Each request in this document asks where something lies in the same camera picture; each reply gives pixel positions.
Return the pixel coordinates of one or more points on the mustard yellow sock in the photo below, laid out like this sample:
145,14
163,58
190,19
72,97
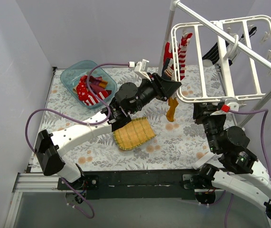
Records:
173,103

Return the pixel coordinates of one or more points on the maroon purple striped sock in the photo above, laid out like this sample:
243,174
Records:
97,84

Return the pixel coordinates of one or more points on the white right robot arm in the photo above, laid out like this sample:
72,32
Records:
232,146

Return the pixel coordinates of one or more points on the beige striped sock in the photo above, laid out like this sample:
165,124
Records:
75,90

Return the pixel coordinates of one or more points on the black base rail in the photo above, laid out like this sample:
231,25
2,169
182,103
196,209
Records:
142,184

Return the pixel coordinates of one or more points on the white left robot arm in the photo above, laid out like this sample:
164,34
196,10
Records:
50,148

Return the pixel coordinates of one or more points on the white clip sock hanger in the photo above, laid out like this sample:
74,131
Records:
227,45

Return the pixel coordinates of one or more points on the red sock with white pattern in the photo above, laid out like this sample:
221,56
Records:
82,89

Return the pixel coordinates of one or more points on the teal transparent plastic basin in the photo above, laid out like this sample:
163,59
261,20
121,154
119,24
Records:
71,76

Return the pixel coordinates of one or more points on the red white striped sock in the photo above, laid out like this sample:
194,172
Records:
182,53
89,99

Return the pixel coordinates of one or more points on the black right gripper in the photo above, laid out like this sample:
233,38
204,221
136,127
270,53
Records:
203,113

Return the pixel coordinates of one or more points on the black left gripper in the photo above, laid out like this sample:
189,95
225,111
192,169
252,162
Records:
158,86

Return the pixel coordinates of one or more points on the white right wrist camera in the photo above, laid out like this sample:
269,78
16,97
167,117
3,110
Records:
225,108

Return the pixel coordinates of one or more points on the black white striped sock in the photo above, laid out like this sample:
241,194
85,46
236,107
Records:
211,58

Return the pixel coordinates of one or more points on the white drying rack stand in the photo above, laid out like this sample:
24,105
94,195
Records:
181,16

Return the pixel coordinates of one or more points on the woven bamboo tray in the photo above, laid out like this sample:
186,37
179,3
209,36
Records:
134,134

